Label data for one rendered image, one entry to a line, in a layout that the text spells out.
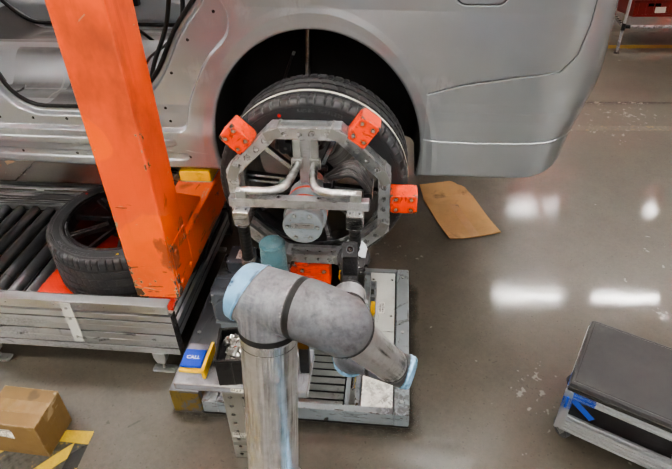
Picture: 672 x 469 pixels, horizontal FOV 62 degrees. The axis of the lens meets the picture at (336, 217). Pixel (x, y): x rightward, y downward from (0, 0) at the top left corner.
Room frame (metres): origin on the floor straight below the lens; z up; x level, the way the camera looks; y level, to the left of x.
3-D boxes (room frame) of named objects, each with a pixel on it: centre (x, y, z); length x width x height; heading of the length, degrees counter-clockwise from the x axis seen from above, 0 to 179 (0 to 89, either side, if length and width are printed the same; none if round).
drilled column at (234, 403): (1.20, 0.34, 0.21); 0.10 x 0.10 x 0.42; 83
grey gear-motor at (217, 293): (1.79, 0.40, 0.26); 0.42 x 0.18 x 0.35; 173
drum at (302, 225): (1.51, 0.09, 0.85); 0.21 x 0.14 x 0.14; 173
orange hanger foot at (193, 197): (1.87, 0.59, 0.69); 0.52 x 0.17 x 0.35; 173
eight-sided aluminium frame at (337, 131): (1.58, 0.09, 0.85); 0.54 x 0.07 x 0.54; 83
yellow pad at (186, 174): (2.04, 0.57, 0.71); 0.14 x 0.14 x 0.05; 83
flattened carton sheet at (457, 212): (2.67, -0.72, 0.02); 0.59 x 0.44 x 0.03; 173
